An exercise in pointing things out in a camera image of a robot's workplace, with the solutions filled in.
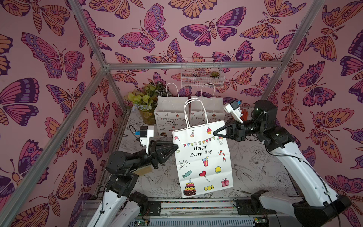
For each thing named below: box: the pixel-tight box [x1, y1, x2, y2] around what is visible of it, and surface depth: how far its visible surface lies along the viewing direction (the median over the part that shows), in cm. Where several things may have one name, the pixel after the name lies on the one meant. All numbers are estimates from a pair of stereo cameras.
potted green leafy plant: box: [127, 81, 173, 125], surface depth 101 cm
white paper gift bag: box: [172, 97, 234, 199], surface depth 54 cm
